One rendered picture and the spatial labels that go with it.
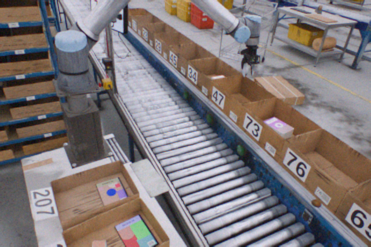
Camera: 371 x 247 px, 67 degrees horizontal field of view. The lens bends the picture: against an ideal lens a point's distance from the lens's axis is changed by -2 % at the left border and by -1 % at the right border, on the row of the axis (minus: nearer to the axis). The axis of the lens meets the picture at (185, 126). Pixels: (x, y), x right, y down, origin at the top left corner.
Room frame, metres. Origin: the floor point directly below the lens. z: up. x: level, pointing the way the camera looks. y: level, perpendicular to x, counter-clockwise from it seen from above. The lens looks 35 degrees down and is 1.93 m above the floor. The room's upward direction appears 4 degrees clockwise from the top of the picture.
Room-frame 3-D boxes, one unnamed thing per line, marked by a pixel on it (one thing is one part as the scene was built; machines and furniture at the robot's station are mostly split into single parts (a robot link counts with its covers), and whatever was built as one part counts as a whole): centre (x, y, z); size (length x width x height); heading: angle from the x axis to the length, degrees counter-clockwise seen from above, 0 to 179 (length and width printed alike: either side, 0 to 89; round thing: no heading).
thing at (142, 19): (3.53, 0.54, 0.97); 0.39 x 0.29 x 0.17; 28
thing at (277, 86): (3.82, -1.34, 0.06); 0.69 x 0.47 x 0.13; 16
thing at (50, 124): (2.18, 1.39, 0.39); 0.40 x 0.30 x 0.10; 118
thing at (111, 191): (1.03, 0.37, 0.76); 0.19 x 0.14 x 0.02; 31
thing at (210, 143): (1.48, -0.04, 0.72); 0.52 x 0.05 x 0.05; 118
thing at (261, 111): (1.46, -0.57, 0.96); 0.39 x 0.29 x 0.17; 28
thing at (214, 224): (0.97, -0.32, 0.72); 0.52 x 0.05 x 0.05; 118
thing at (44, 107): (2.19, 1.38, 0.59); 0.40 x 0.30 x 0.10; 116
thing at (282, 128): (1.50, -0.59, 0.92); 0.16 x 0.11 x 0.07; 39
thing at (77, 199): (0.98, 0.44, 0.80); 0.38 x 0.28 x 0.10; 122
